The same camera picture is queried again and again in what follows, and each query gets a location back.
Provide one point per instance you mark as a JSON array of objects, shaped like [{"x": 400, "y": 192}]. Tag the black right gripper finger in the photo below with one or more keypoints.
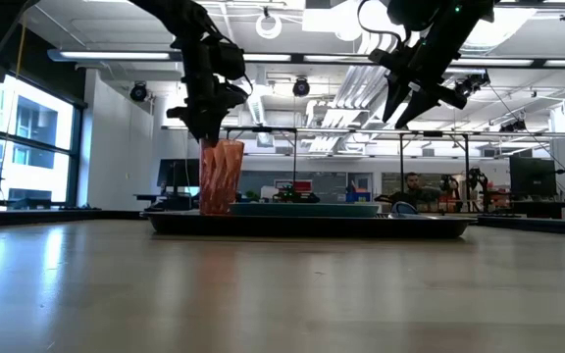
[
  {"x": 395, "y": 98},
  {"x": 417, "y": 110}
]

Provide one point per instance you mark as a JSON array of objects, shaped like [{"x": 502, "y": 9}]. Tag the orange faceted cup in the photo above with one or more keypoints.
[{"x": 221, "y": 176}]

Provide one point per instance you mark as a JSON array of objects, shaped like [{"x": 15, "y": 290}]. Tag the green plate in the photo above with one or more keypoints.
[{"x": 307, "y": 210}]

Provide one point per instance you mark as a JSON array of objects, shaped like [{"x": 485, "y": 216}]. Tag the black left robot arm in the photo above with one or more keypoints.
[{"x": 184, "y": 24}]

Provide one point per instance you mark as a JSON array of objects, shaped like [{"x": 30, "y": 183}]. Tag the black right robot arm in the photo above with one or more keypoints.
[{"x": 449, "y": 24}]

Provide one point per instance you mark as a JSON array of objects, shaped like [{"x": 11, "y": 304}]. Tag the black background robot arm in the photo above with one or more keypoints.
[{"x": 476, "y": 179}]

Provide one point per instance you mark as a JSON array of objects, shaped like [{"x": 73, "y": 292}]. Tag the black tray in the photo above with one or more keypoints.
[{"x": 307, "y": 226}]

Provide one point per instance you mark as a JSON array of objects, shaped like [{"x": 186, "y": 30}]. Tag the black monitor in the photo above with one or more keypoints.
[
  {"x": 177, "y": 174},
  {"x": 532, "y": 176}
]

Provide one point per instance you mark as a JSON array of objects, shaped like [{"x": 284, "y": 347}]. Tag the black ceiling spotlight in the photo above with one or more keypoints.
[
  {"x": 301, "y": 87},
  {"x": 138, "y": 92}
]

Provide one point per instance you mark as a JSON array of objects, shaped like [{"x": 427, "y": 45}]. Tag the person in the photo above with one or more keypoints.
[{"x": 412, "y": 188}]

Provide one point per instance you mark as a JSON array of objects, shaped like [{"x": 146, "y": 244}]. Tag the long ceiling light strip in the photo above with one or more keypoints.
[{"x": 116, "y": 55}]

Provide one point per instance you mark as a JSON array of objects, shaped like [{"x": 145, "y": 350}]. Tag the red sign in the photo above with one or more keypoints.
[{"x": 302, "y": 185}]

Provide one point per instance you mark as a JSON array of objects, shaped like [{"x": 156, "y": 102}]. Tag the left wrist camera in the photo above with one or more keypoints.
[{"x": 231, "y": 59}]

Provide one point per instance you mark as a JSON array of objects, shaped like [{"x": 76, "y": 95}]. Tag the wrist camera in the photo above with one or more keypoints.
[
  {"x": 231, "y": 59},
  {"x": 471, "y": 84}
]

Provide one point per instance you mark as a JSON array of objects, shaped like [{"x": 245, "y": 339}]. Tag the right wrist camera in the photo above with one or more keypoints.
[{"x": 471, "y": 84}]

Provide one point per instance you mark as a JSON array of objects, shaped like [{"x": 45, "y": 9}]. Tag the window with black frame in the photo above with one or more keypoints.
[{"x": 32, "y": 142}]

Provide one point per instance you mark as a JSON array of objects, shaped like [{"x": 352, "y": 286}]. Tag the black table edge rail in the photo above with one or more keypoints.
[
  {"x": 537, "y": 225},
  {"x": 42, "y": 216}
]

